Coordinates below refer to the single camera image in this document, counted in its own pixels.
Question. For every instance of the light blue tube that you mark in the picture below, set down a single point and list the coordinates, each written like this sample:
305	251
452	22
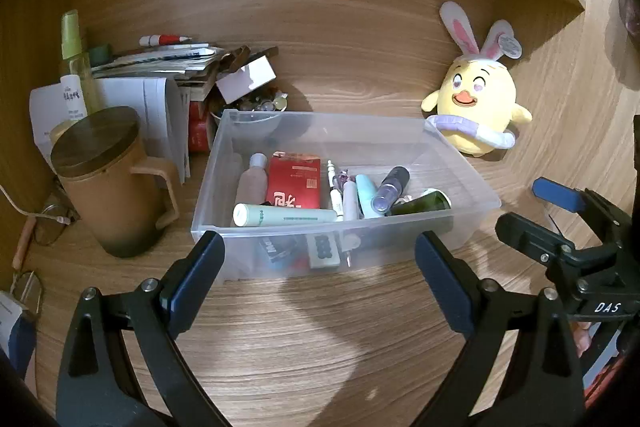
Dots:
367	197

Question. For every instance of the small green box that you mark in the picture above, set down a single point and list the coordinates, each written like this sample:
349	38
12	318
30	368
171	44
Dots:
100	53

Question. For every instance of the red and white marker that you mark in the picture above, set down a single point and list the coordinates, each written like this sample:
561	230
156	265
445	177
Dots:
165	40

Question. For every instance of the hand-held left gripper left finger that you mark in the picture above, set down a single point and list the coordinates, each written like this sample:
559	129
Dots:
195	284

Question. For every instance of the white cream tube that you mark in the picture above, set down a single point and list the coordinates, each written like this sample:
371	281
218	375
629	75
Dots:
250	187

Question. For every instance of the stack of books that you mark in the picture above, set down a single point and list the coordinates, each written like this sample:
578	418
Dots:
160	62

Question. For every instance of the dark green jar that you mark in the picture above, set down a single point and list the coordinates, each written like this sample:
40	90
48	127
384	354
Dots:
425	203

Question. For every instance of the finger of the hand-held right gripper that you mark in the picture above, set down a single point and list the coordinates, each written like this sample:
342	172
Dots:
525	234
557	194

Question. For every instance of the dark round object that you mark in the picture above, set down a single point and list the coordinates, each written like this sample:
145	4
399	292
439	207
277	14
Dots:
630	9

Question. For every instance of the white paper box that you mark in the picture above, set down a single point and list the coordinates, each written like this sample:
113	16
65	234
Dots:
150	117

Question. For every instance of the yellow chick plush toy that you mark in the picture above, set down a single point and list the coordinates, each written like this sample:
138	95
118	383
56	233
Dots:
475	107

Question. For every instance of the bowl of small trinkets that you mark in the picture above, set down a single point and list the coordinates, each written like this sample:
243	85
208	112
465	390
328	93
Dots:
255	104

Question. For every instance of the green spray bottle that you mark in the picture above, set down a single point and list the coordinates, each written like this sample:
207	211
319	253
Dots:
70	32

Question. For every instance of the brown hair clip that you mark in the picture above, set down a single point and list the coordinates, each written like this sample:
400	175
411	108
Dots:
240	57

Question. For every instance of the white tile with black dots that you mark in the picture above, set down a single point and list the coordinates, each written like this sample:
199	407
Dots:
322	251

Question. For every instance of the green and white tube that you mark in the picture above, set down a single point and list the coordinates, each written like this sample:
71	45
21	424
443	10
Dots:
290	216

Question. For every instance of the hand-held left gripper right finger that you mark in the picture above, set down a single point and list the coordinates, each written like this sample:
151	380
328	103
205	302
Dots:
445	282

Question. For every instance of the blue and white box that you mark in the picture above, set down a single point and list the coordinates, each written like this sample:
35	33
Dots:
15	337

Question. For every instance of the red box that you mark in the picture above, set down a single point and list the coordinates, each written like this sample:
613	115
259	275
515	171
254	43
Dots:
200	129

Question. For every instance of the white pen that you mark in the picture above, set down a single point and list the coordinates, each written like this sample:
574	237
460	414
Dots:
333	199

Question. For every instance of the brown mug with wooden lid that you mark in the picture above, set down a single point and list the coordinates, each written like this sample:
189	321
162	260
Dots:
115	207

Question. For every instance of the clear plastic drawer bin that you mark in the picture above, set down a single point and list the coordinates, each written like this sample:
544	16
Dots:
350	137

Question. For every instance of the red foil pouch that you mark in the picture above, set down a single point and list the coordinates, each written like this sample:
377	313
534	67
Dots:
292	182

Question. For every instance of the white labelled bottle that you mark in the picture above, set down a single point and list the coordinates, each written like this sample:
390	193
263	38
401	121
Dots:
73	99

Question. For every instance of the wooden stick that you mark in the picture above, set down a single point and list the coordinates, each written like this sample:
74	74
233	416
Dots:
24	243

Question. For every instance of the purple spray bottle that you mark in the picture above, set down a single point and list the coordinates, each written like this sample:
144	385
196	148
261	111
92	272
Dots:
390	192

